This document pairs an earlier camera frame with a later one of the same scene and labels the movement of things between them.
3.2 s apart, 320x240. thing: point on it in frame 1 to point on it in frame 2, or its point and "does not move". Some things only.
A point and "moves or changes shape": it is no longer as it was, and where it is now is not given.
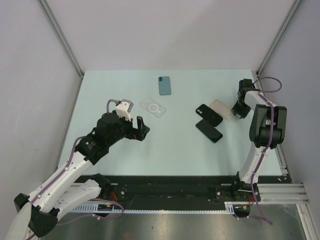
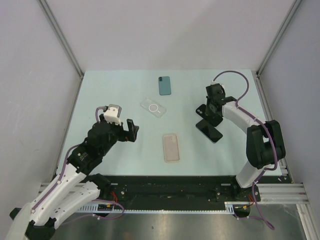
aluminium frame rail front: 282,193 does not move
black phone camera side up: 209,115 does not move
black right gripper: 243,113 to 208,112
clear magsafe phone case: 153,107 does not move
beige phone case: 223,110 moves or changes shape
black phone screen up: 209,131 does not move
